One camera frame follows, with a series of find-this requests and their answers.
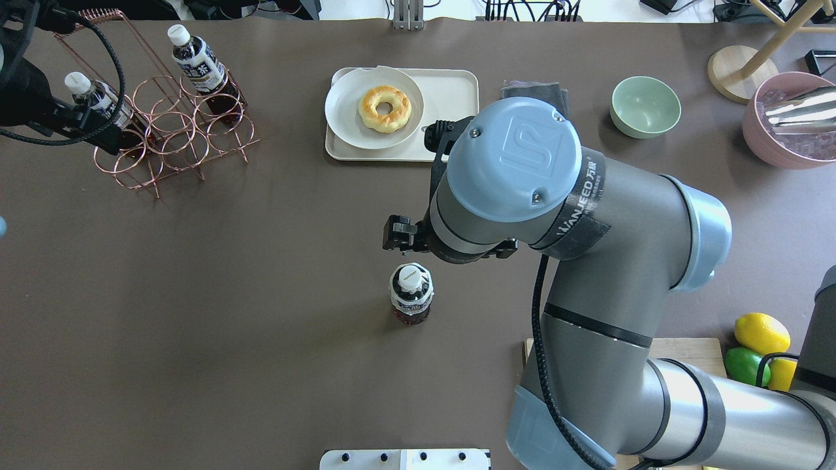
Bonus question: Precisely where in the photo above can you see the white plate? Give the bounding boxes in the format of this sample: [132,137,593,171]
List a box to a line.
[325,66,425,151]

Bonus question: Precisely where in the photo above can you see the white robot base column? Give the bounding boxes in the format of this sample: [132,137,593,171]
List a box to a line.
[319,447,492,469]

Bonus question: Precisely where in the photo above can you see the yellow lemon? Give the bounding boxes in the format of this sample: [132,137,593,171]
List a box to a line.
[733,312,792,355]
[767,358,797,392]

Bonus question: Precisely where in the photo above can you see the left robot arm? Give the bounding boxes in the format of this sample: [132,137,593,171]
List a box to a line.
[1,1,126,155]

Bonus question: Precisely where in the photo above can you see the green bowl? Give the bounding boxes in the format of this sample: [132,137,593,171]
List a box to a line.
[609,76,682,139]

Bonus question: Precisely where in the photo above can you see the pink bowl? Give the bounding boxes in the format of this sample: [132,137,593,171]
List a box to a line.
[743,72,835,170]

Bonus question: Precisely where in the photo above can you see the wooden cutting board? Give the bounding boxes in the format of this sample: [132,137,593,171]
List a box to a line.
[524,337,728,470]

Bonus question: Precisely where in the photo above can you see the dark grey cloth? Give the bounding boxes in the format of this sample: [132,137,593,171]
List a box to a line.
[501,80,568,116]

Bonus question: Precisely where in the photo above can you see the copper wire bottle rack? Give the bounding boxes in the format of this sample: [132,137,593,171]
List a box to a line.
[80,8,261,196]

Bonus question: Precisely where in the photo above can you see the tea bottle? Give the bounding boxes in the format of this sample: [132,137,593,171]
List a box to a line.
[65,71,148,149]
[167,24,246,128]
[389,262,435,325]

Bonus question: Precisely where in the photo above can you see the wooden stand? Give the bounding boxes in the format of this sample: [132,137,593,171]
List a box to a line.
[707,1,834,104]

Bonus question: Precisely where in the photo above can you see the beige tray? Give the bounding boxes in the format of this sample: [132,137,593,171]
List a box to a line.
[325,67,479,163]

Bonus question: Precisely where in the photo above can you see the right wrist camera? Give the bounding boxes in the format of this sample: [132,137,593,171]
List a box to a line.
[382,214,418,253]

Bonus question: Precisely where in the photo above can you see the aluminium frame post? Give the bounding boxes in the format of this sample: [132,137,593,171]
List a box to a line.
[391,0,426,31]

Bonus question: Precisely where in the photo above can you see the metal scoop in bowl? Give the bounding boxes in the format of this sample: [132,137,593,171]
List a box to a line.
[764,86,835,136]

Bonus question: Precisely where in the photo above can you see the green lime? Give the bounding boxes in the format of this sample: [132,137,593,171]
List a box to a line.
[724,346,771,387]

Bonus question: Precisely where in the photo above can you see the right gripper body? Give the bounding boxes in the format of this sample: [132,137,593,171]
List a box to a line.
[416,216,519,264]

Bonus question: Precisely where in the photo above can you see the yellow glazed donut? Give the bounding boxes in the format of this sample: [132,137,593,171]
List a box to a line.
[358,86,413,134]

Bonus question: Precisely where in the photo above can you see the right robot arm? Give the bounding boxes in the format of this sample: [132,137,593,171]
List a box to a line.
[422,97,834,469]

